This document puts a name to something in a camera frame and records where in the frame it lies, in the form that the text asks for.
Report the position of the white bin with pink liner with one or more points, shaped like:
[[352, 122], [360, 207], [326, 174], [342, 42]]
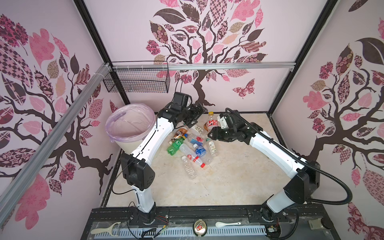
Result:
[[129, 125]]

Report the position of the clear bottle yellow cap red label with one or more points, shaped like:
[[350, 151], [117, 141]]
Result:
[[211, 123]]

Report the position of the white slotted cable duct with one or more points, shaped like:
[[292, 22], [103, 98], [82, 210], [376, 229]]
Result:
[[180, 232]]

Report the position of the clear Fiji water bottle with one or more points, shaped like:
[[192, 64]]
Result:
[[195, 140]]

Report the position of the small beige box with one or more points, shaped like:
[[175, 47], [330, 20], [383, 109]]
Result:
[[315, 224]]

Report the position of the silver drink can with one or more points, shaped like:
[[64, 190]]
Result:
[[200, 228]]

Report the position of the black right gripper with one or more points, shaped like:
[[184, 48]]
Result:
[[215, 132]]

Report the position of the white flower label tea bottle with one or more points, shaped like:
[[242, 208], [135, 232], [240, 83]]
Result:
[[199, 131]]

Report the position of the Pocari Sweat bottle blue label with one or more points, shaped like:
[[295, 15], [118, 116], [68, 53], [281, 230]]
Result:
[[204, 155]]

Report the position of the black wire basket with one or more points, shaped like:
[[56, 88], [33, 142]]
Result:
[[138, 77]]

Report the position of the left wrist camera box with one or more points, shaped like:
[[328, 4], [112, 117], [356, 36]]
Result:
[[182, 99]]

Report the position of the green Sprite bottle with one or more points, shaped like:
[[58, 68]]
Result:
[[175, 145]]

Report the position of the clear unlabelled bottle white cap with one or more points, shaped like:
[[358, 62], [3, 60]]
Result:
[[189, 168]]

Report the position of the brown Nescafe bottle left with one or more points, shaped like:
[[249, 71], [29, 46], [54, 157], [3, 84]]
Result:
[[179, 133]]

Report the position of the white plastic spoon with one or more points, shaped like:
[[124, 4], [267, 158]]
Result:
[[222, 224]]

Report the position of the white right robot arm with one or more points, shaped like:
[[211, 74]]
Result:
[[304, 177]]

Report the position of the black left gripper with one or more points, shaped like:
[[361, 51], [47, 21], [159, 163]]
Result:
[[196, 113]]

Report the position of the clear bottle green band label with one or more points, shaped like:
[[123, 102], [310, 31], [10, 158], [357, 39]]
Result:
[[212, 147]]

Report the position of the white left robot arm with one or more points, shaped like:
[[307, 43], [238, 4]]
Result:
[[136, 167]]

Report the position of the white vegetable peeler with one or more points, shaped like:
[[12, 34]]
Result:
[[105, 230]]

